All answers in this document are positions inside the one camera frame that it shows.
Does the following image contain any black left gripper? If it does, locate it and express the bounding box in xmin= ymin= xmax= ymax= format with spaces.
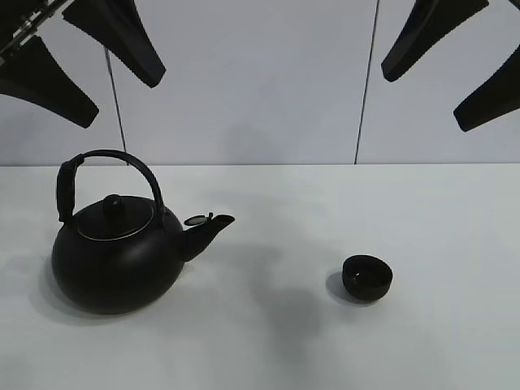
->
xmin=1 ymin=0 xmax=166 ymax=128

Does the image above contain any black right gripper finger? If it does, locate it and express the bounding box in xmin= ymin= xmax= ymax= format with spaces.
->
xmin=453 ymin=51 xmax=519 ymax=132
xmin=381 ymin=0 xmax=489 ymax=82

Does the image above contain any black cast iron teapot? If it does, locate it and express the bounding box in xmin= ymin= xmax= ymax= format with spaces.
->
xmin=50 ymin=149 xmax=235 ymax=314

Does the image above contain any small black teacup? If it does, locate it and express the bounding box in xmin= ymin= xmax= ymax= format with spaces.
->
xmin=341 ymin=254 xmax=393 ymax=302

